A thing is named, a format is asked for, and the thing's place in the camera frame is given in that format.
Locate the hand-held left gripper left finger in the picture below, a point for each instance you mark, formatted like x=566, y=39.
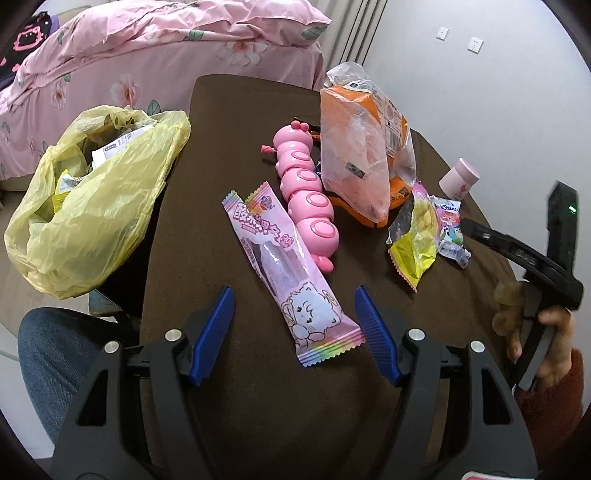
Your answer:
x=212, y=332

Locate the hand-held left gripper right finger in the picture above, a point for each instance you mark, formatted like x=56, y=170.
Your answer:
x=374, y=332

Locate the yellow and clear snack packet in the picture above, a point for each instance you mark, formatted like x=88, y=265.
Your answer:
x=415, y=240

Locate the long pink rainbow-edged wrapper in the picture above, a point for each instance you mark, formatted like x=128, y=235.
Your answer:
x=286, y=258

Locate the small colourful candy wrapper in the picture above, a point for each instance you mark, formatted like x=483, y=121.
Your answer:
x=450, y=230

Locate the yellow plastic trash bag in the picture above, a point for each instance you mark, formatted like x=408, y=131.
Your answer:
x=101, y=221

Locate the orange snack bag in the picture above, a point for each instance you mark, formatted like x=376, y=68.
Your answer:
x=355, y=152

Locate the person's right forearm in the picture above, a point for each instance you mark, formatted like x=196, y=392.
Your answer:
x=558, y=415

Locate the black trash bin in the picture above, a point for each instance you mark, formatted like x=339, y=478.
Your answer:
x=124, y=295

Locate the person's right hand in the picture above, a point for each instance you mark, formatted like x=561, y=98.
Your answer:
x=558, y=341

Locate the small pink bottle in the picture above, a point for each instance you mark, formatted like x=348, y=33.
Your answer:
x=457, y=177

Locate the pink caterpillar toy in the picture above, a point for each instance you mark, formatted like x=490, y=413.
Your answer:
x=304, y=203

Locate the person's leg in blue jeans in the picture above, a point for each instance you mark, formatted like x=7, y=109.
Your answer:
x=55, y=360

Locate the pink floral bed sheet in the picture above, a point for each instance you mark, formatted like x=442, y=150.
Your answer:
x=92, y=92

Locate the white pleated curtain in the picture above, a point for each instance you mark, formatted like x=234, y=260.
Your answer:
x=351, y=32

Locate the pink floral duvet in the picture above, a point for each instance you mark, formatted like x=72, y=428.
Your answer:
x=161, y=32

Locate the black Hello Kitty pillow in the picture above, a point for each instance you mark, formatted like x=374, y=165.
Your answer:
x=23, y=41

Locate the white wall socket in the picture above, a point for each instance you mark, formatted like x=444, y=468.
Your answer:
x=474, y=45

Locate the white wall switch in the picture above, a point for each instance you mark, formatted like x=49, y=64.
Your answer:
x=442, y=33

